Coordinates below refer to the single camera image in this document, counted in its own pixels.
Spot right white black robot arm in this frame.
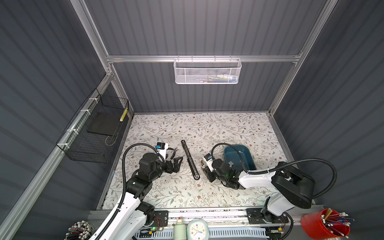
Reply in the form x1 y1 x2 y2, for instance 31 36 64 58
201 144 337 223

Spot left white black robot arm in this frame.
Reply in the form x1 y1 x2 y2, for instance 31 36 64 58
90 143 183 240

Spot black pliers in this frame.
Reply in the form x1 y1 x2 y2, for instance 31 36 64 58
167 148 178 160

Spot teal plastic tray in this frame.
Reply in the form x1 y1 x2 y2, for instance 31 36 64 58
223 144 258 172

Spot mint analog clock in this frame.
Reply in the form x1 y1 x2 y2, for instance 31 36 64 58
187 219 210 240

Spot pale green glue bottle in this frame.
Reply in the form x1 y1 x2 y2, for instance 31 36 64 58
173 218 187 240

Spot yellow marker in basket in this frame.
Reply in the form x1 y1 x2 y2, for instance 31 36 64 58
120 108 128 122

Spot black notebook in basket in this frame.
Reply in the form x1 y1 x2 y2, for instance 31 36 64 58
87 113 123 137

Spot clear cup of pens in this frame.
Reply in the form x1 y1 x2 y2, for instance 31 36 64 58
65 220 96 240

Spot red pencil cup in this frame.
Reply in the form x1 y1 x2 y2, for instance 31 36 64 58
301 208 355 240

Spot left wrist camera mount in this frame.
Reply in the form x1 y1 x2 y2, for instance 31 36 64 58
156 142 169 159

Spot black wire basket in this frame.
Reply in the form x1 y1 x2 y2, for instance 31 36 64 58
57 91 130 164

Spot white wire mesh basket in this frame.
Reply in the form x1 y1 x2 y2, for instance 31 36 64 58
173 57 242 85

